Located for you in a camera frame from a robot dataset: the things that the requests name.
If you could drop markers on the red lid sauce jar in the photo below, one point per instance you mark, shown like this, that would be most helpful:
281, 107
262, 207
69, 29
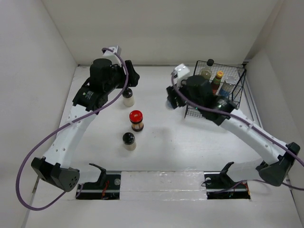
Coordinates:
136, 119

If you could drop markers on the tall dark sauce bottle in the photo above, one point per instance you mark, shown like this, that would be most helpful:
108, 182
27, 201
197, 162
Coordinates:
206, 72

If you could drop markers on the black cap shaker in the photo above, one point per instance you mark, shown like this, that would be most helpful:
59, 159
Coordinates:
129, 141
128, 98

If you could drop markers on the black wire rack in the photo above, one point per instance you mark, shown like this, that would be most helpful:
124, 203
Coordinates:
222, 80

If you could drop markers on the silver cap blue label shaker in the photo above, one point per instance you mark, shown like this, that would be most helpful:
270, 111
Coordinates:
228, 86
168, 105

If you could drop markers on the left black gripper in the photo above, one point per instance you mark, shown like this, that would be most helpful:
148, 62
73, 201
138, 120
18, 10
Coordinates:
132, 76

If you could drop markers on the black cap shaker far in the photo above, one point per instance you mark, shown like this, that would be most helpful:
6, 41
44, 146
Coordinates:
128, 98

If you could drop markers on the black cap shaker near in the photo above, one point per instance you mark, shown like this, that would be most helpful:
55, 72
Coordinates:
129, 141

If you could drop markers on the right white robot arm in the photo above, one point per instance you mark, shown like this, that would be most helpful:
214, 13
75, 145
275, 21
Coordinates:
276, 156

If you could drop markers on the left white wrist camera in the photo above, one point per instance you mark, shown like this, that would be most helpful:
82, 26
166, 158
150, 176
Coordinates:
109, 53

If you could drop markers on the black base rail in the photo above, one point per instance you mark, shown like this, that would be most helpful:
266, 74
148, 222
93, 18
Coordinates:
162, 186

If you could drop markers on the yellow cap chili sauce bottle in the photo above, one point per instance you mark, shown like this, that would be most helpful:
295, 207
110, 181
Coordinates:
216, 81

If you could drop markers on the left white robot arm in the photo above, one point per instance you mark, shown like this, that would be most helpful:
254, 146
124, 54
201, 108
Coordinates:
54, 166

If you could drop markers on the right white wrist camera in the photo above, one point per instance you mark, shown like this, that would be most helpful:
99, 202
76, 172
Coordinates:
180, 72

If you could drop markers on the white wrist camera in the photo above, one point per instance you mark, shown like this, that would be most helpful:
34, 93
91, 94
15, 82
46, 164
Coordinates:
180, 72
109, 53

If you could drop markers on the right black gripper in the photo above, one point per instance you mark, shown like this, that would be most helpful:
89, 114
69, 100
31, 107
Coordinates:
172, 97

